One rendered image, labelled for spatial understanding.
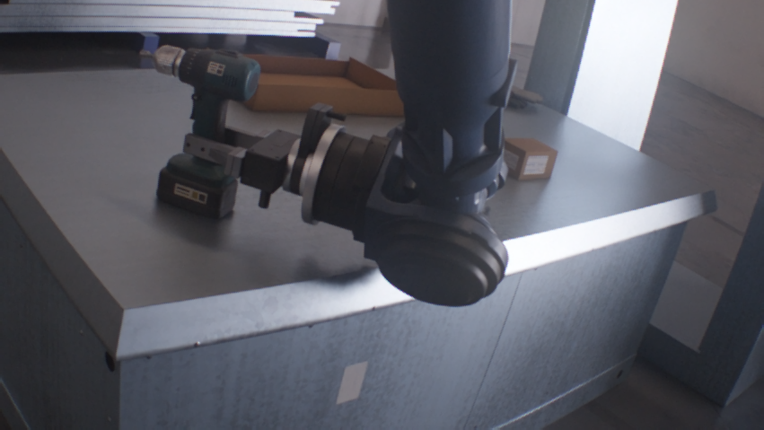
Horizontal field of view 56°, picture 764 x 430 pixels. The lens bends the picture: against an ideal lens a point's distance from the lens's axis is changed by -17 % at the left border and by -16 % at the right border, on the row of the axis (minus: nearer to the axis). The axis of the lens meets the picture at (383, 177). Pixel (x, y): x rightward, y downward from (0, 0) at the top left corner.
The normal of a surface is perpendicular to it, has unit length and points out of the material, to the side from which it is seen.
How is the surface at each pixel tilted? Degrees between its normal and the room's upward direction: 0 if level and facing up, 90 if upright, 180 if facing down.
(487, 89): 108
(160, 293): 0
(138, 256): 0
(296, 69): 90
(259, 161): 90
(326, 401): 90
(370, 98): 90
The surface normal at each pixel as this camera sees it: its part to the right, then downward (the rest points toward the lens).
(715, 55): -0.74, 0.04
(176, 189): -0.22, 0.27
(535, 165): 0.62, 0.39
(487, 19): 0.52, 0.69
